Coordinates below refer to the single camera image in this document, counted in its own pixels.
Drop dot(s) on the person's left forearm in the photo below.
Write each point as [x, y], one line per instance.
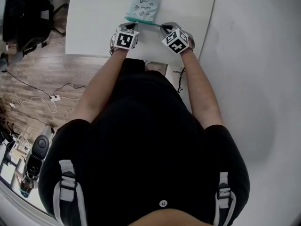
[101, 88]

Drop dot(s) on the white power adapter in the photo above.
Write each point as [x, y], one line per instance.
[12, 105]

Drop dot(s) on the black office chair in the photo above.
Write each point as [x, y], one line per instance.
[26, 20]

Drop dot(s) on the black chair with round headrest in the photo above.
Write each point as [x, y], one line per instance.
[38, 149]

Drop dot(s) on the person's black shirt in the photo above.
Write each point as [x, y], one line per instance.
[145, 138]

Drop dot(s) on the white power strip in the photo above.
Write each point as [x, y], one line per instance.
[55, 98]

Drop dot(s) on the black equipment stand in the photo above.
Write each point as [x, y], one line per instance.
[7, 135]

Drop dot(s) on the person's white shoe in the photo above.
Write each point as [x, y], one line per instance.
[146, 62]

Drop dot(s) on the person's head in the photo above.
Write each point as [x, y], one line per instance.
[171, 218]

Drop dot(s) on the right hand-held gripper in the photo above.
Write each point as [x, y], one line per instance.
[177, 41]

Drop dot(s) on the person's right forearm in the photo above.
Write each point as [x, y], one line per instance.
[202, 91]

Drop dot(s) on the light green zip pouch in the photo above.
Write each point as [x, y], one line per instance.
[143, 7]

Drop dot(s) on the white shirt button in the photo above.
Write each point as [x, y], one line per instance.
[163, 203]

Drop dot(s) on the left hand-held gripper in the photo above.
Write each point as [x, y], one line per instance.
[124, 40]

